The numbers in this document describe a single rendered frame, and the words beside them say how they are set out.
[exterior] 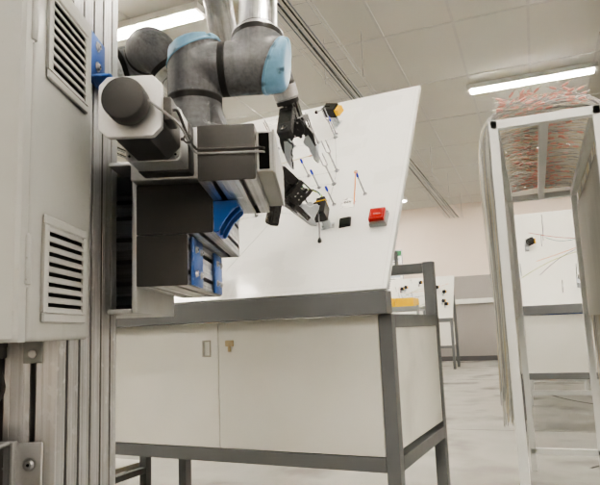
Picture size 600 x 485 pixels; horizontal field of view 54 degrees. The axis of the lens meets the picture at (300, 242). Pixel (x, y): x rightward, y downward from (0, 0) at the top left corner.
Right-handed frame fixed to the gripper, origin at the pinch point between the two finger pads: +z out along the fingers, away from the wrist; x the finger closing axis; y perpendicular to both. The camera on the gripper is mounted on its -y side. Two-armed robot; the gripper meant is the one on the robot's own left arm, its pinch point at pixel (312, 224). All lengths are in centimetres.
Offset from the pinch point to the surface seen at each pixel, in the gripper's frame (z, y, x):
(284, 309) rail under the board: 8.8, -25.5, -2.5
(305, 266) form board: 9.1, -10.7, 3.8
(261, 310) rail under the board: 6.0, -30.0, 3.5
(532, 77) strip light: 269, 315, 312
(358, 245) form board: 15.0, 4.0, -4.4
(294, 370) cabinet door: 22.0, -38.3, -7.5
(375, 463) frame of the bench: 44, -44, -35
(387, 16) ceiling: 91, 216, 283
